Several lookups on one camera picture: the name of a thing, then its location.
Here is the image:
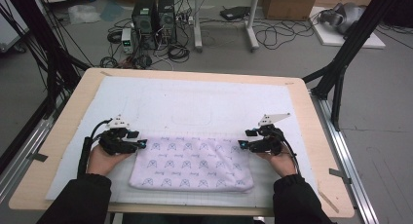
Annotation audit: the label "black tape piece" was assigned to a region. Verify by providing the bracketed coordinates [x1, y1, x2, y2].
[27, 152, 49, 163]

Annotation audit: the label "white cabinet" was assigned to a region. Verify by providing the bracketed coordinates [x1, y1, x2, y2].
[0, 0, 30, 53]

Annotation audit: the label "clear plastic bag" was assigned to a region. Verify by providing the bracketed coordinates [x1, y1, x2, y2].
[67, 4, 101, 25]

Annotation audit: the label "person's left hand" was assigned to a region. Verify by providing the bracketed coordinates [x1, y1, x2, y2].
[87, 144, 132, 177]

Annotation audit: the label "lilac towel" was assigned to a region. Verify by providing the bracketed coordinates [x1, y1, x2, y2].
[129, 135, 255, 193]

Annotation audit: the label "large black computer tower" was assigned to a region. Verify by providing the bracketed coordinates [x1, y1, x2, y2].
[131, 0, 159, 51]

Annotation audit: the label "white power supply box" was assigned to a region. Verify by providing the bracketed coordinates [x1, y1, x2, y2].
[121, 27, 134, 55]

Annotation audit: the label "loose black floor cables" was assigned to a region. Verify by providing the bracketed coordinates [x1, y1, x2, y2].
[252, 19, 316, 51]

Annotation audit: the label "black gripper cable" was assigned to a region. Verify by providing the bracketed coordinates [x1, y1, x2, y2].
[279, 132, 301, 176]
[77, 119, 113, 178]

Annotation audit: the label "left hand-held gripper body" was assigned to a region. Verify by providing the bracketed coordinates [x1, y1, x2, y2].
[98, 114, 140, 156]

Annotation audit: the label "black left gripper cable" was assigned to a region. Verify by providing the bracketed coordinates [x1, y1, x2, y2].
[77, 119, 113, 178]

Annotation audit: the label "black flat device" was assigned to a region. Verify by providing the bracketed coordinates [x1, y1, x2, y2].
[219, 5, 251, 21]

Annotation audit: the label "brown cardboard box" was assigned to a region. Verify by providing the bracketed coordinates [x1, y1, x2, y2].
[262, 0, 319, 21]

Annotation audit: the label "thin wooden stick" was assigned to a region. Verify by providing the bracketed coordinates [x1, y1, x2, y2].
[318, 189, 340, 214]

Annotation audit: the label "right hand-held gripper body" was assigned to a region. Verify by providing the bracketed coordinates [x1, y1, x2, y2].
[249, 112, 291, 156]

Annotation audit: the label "teal floor sheet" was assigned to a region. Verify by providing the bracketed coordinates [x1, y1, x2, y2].
[99, 1, 125, 22]

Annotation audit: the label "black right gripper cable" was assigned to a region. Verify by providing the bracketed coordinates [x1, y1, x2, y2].
[279, 132, 301, 176]

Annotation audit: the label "slim black computer tower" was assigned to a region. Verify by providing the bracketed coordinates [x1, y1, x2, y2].
[157, 0, 178, 45]

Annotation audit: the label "white desk leg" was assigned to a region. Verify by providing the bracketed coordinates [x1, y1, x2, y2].
[244, 0, 261, 53]
[193, 0, 204, 53]

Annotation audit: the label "black frame stand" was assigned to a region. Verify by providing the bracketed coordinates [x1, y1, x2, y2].
[301, 0, 403, 132]
[0, 0, 92, 174]

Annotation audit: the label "grey tape piece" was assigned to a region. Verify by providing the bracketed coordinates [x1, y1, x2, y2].
[328, 168, 353, 185]

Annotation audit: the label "aluminium rail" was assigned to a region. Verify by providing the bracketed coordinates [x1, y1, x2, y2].
[310, 91, 381, 224]
[0, 116, 56, 203]

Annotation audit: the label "black coiled cable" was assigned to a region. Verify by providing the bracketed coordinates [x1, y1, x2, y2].
[167, 43, 191, 63]

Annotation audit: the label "white grid mat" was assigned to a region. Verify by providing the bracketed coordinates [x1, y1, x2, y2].
[45, 75, 322, 209]

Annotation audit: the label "person's right hand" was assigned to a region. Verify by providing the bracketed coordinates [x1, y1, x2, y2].
[257, 150, 298, 178]

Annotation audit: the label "grey rounded device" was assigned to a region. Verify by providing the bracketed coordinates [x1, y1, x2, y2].
[319, 2, 366, 35]

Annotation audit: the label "white floor board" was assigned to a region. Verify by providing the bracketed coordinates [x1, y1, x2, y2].
[308, 6, 387, 50]

